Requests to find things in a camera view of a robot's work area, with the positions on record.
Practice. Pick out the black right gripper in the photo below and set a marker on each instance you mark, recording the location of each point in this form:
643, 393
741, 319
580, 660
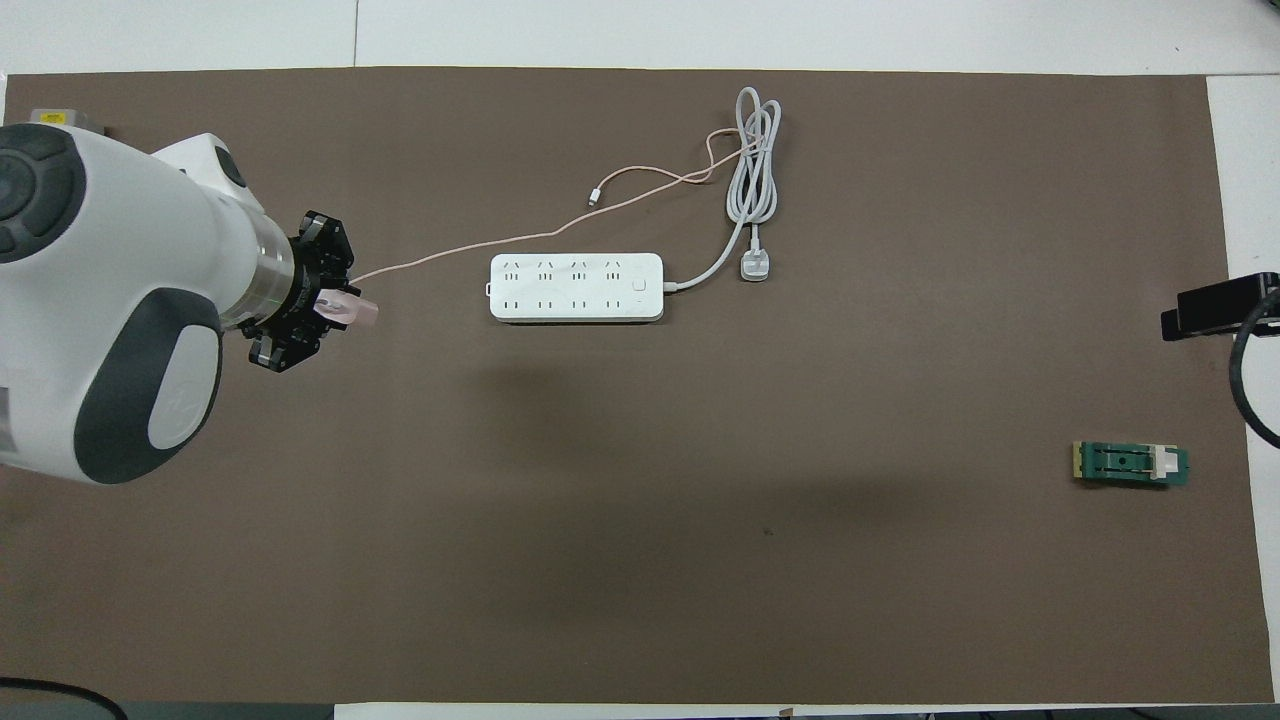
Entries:
1235, 305

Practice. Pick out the green knife switch block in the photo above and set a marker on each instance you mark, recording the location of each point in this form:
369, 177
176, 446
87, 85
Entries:
1120, 463

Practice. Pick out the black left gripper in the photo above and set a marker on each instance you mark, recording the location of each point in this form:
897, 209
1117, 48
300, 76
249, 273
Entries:
305, 285

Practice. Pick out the pink charger block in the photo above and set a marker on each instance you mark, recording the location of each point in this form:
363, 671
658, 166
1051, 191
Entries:
355, 312

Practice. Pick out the grey push-button switch box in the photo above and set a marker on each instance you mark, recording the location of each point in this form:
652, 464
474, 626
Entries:
85, 120

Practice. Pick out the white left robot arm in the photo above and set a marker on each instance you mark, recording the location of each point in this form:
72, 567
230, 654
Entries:
120, 250

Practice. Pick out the white power strip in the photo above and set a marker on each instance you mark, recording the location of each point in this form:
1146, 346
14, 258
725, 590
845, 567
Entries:
560, 287

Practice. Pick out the brown table mat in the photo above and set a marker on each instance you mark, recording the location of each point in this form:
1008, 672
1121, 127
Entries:
700, 520

